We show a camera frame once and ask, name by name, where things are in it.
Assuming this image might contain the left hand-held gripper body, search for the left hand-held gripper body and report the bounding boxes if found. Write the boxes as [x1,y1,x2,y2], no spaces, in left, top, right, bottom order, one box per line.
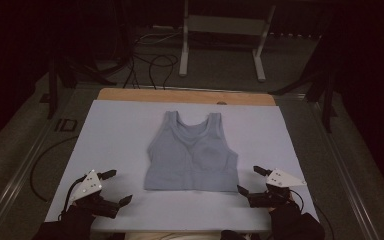
[68,169,122,220]

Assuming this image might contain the left hand-held gripper cable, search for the left hand-held gripper cable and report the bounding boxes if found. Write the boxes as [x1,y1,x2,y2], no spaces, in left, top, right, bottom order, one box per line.
[57,175,88,221]

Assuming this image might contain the black square floor bracket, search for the black square floor bracket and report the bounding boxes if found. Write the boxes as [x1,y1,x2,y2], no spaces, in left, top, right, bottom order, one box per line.
[54,117,79,133]

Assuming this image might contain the right hand-held gripper cable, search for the right hand-held gripper cable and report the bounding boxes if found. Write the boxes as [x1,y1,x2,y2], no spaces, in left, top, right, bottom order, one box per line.
[291,189,335,240]

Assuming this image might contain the hand-held gripper cable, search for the hand-held gripper cable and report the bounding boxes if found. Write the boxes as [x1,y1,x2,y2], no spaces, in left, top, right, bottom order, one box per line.
[291,189,335,240]
[57,175,88,221]

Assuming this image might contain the person's left hand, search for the person's left hand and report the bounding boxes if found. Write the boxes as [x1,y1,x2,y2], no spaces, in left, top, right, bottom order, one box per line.
[58,203,96,232]

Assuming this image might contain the white metal stand frame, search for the white metal stand frame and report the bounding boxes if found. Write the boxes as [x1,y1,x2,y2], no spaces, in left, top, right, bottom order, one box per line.
[178,0,277,83]

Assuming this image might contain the light blue table mat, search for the light blue table mat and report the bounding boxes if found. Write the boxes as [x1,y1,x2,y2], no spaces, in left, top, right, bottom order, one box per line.
[44,99,320,233]

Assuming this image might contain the black metal stand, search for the black metal stand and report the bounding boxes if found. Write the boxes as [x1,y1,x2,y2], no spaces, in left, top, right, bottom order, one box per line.
[39,49,118,120]
[268,33,340,134]

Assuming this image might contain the aluminium floor rail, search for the aluminium floor rail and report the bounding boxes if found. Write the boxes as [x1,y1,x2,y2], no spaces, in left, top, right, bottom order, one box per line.
[308,99,383,240]
[0,89,78,240]

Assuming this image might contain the grey sleeveless crop top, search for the grey sleeveless crop top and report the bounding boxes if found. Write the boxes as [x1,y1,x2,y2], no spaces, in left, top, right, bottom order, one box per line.
[143,110,240,193]

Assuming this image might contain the black looped floor cable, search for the black looped floor cable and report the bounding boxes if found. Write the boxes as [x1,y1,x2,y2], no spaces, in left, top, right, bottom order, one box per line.
[147,54,180,91]

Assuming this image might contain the white floor cable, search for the white floor cable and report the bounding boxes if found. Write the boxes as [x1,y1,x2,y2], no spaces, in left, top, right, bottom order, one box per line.
[134,24,185,47]

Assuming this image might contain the person's right hand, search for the person's right hand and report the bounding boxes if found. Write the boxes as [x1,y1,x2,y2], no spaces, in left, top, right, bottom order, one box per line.
[268,198,303,231]

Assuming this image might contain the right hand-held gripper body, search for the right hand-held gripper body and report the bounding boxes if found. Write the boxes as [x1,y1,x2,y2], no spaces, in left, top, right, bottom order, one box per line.
[246,168,308,209]

